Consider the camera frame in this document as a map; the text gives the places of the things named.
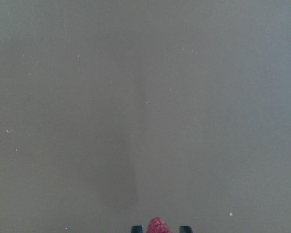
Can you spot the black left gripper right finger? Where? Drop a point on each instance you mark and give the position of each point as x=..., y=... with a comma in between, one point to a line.
x=185, y=229

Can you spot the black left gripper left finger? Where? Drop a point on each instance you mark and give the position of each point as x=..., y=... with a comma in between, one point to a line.
x=137, y=229

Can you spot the red strawberry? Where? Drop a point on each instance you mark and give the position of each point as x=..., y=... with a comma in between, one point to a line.
x=157, y=225

